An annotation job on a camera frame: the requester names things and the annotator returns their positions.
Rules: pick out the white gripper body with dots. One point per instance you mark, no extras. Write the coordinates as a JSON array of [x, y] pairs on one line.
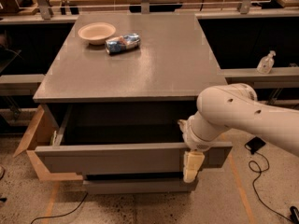
[[195, 139]]

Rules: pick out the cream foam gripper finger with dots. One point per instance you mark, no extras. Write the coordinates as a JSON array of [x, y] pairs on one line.
[[192, 163]]

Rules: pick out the grey top drawer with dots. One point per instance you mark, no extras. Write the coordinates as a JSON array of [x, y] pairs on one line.
[[116, 152]]

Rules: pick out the grey drawer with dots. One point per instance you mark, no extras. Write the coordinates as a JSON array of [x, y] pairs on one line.
[[129, 186], [116, 152]]

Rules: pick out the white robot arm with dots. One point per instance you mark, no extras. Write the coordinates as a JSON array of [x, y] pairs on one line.
[[235, 106]]

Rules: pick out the grey bottom drawer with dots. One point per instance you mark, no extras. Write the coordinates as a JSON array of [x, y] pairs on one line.
[[129, 186]]

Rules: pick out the grey drawer cabinet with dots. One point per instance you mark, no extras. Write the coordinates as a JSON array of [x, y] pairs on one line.
[[155, 84]]

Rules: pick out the black power adapter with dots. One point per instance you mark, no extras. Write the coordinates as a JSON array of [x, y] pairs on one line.
[[254, 145]]

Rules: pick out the crushed blue soda can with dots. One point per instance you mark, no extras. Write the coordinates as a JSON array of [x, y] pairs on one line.
[[122, 43]]

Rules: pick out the beige paper bowl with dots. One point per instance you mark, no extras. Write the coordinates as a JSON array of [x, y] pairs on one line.
[[96, 33]]

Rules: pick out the brown cardboard box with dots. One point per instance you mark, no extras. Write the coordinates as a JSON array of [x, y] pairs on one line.
[[38, 134]]

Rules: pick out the grey metal shelf rail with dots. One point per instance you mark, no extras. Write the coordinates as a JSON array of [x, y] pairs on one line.
[[280, 77]]

